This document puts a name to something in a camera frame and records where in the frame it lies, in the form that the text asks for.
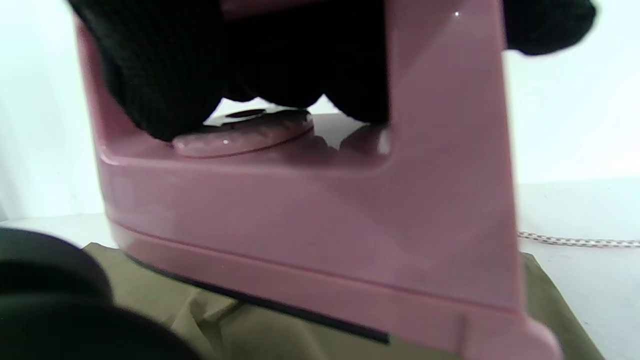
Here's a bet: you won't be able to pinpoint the person's right hand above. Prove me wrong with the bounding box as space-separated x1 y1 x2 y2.
67 0 598 142

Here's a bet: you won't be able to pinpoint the pink electric iron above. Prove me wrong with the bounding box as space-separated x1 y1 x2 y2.
75 0 563 360

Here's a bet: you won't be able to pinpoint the brown shorts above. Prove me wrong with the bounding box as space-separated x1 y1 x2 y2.
82 242 606 360

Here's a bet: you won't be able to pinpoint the pink white braided cord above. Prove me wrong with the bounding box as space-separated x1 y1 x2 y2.
517 231 640 249

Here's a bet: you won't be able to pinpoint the black white hand controller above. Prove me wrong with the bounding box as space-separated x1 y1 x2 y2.
0 227 201 360

